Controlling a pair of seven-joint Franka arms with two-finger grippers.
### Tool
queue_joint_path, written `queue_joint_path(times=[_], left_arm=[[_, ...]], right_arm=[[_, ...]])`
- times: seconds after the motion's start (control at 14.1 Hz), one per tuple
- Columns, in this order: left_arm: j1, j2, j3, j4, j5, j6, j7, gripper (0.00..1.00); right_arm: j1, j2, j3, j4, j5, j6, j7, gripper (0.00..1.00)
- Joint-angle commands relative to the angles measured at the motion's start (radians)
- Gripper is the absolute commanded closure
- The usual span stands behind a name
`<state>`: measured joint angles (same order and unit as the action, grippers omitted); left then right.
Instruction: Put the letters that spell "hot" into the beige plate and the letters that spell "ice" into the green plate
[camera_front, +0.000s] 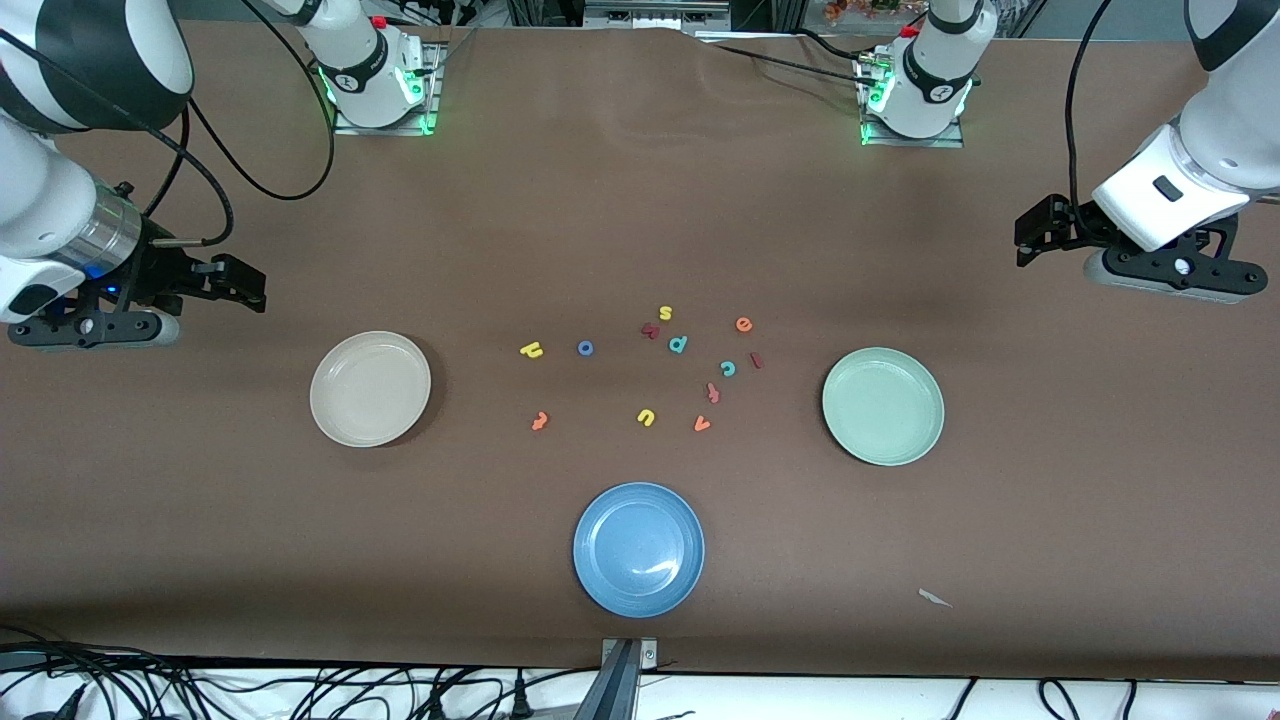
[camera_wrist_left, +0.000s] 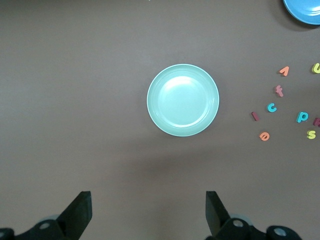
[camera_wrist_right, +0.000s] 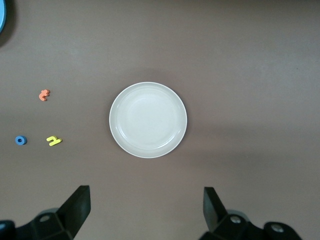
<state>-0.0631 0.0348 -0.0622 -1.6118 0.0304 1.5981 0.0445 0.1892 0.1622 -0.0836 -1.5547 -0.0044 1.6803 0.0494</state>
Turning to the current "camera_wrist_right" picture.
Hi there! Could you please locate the blue plate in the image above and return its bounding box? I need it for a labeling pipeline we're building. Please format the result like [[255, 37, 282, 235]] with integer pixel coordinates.
[[0, 0, 7, 35]]

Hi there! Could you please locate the orange foam letter t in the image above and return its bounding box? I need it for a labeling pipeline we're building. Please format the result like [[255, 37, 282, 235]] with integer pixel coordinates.
[[38, 88, 51, 102]]

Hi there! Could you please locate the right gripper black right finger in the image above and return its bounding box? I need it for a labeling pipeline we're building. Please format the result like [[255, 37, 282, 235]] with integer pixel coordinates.
[[199, 186, 263, 240]]

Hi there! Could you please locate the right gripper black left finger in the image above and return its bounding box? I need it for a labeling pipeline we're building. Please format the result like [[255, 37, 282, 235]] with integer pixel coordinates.
[[17, 185, 91, 240]]

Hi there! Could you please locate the yellow foam letter h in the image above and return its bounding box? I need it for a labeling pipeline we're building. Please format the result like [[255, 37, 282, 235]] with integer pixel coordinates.
[[46, 135, 63, 147]]

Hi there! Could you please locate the brown table cover sheet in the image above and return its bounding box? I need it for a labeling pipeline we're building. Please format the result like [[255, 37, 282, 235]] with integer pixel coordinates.
[[0, 0, 320, 240]]

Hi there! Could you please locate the beige brown plate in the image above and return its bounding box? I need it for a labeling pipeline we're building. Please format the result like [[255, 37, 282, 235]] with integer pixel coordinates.
[[108, 81, 188, 159]]

